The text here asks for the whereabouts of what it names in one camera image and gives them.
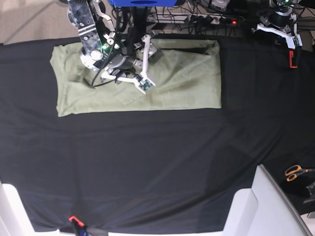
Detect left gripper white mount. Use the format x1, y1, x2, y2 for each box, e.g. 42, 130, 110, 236
252, 8, 303, 49

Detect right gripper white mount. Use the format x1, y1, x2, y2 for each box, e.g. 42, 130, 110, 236
99, 34, 157, 94

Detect olive green T-shirt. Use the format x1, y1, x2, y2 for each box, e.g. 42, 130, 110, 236
50, 39, 221, 117

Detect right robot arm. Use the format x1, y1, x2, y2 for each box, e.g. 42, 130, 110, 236
67, 0, 157, 93

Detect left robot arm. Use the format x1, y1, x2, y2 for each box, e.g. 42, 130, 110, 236
252, 0, 303, 50

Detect red black clamp right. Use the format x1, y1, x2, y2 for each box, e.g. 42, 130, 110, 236
289, 47, 302, 69

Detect red black clamp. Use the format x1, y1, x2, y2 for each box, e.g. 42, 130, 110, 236
289, 47, 302, 69
68, 215, 89, 236

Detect white power strip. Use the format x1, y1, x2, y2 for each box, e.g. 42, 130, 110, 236
147, 12, 243, 26

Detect blue plastic bin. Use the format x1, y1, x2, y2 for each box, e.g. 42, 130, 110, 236
109, 0, 177, 7

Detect black table cloth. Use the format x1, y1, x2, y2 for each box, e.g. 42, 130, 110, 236
0, 38, 315, 234

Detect red black clamp bottom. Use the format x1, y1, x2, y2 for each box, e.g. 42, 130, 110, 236
68, 215, 89, 236

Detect orange handled scissors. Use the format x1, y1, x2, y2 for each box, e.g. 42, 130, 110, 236
284, 165, 315, 182

